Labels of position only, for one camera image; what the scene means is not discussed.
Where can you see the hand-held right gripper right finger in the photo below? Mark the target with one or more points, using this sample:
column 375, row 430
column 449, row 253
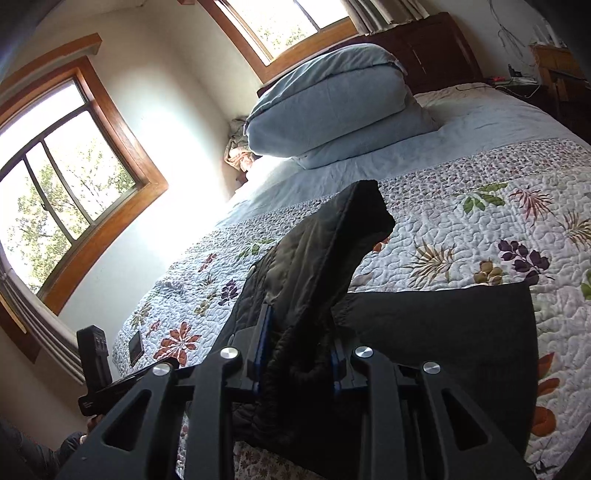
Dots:
column 336, row 367

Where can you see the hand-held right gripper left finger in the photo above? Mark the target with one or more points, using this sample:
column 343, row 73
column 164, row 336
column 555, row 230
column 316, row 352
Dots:
column 264, row 341

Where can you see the black pants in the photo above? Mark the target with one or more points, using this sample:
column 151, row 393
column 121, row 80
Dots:
column 314, row 258

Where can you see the person's left forearm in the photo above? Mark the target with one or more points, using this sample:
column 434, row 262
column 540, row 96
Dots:
column 69, row 446

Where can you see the black smartphone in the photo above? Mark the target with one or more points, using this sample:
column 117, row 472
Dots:
column 135, row 348

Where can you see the large wooden framed window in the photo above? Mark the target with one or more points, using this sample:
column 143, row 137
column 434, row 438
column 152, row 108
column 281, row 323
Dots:
column 69, row 184

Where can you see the floral quilted bedspread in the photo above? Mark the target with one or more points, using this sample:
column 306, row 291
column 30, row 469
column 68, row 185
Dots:
column 461, row 221

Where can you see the pile of crumpled clothes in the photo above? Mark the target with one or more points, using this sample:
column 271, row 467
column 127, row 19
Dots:
column 238, row 147

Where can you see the folded light blue duvet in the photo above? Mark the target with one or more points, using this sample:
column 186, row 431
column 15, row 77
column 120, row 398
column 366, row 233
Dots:
column 332, row 101

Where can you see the small wooden framed window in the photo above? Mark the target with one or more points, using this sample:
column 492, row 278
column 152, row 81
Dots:
column 286, row 27

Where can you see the dark wooden bed headboard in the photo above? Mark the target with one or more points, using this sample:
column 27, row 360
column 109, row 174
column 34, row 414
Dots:
column 429, row 50

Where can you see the cluttered dark nightstand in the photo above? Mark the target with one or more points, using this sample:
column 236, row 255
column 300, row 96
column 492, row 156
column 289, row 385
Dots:
column 517, row 83

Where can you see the grey curtain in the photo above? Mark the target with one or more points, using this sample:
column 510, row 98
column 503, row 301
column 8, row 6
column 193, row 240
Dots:
column 388, row 11

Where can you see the wooden desk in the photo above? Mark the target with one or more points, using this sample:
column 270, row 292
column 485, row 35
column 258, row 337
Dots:
column 551, row 57

